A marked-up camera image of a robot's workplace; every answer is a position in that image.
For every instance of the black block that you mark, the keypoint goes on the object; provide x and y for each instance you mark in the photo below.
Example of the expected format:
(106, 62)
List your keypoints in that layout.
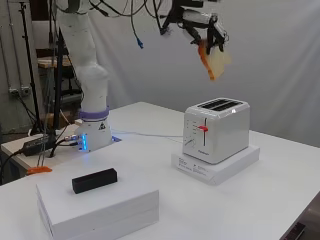
(95, 181)

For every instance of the printed white flat box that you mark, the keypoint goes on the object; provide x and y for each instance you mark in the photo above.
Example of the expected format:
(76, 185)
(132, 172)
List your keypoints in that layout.
(213, 173)

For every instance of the white side table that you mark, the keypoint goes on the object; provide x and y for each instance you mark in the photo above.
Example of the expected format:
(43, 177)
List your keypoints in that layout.
(20, 151)

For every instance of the white steel toaster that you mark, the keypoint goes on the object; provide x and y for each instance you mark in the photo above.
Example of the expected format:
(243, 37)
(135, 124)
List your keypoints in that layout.
(226, 133)

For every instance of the large white flat box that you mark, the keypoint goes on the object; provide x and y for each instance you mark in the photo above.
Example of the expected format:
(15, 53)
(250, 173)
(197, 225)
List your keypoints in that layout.
(100, 210)

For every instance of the red toaster lever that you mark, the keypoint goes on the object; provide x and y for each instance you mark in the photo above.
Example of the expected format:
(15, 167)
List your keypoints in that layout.
(202, 128)

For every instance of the dark red floor box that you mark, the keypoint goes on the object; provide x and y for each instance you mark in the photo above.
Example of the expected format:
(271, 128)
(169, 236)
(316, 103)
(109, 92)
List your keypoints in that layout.
(295, 232)

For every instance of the black power box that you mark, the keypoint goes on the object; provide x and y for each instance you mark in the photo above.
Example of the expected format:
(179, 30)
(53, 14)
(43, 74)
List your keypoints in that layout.
(38, 146)

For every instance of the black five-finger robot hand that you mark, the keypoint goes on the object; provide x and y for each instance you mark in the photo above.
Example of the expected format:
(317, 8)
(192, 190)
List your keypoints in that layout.
(200, 18)

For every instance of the orange clamp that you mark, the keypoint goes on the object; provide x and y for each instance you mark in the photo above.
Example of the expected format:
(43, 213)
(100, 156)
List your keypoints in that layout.
(39, 170)

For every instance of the toast bread slice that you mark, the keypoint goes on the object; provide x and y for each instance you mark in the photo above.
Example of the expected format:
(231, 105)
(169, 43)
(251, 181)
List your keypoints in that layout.
(217, 64)

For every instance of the black tripod stand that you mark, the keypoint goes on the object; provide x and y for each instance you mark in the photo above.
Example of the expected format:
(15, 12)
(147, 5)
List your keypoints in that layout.
(29, 66)

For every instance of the white seven-joint robot arm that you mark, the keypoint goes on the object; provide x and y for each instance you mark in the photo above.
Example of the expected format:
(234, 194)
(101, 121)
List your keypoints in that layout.
(90, 80)

